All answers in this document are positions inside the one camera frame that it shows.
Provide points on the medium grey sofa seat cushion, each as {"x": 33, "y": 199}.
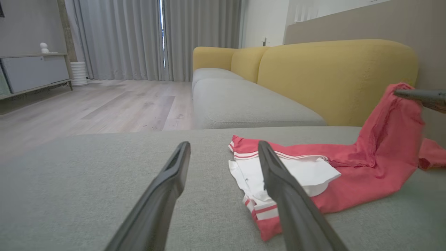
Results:
{"x": 244, "y": 104}

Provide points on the narrow yellow sofa backrest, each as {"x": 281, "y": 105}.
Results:
{"x": 247, "y": 62}

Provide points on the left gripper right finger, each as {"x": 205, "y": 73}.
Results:
{"x": 292, "y": 205}

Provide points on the wide yellow sofa backrest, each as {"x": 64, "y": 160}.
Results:
{"x": 331, "y": 76}

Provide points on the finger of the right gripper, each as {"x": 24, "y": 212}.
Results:
{"x": 425, "y": 94}
{"x": 439, "y": 106}

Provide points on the small grey sofa seat cushion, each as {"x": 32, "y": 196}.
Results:
{"x": 212, "y": 74}

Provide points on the small white figurine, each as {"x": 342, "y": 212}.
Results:
{"x": 44, "y": 48}

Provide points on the yellow sofa end backrest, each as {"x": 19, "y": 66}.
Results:
{"x": 212, "y": 57}

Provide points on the grey curtain panel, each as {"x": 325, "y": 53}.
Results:
{"x": 202, "y": 35}
{"x": 118, "y": 38}

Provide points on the red shorts with white band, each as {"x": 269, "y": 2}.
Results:
{"x": 433, "y": 153}

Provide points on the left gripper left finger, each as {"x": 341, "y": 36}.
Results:
{"x": 156, "y": 202}

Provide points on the low white media cabinet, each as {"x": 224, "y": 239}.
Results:
{"x": 31, "y": 71}

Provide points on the large grey sofa seat cushion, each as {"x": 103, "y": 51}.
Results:
{"x": 87, "y": 181}

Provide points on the white ribbed pot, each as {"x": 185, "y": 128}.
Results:
{"x": 79, "y": 74}

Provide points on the white slatted railing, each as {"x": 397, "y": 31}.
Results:
{"x": 306, "y": 13}

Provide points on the brown wooden trunk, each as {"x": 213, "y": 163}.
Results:
{"x": 66, "y": 31}

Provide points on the red jersey with black letters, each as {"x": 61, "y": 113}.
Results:
{"x": 366, "y": 181}

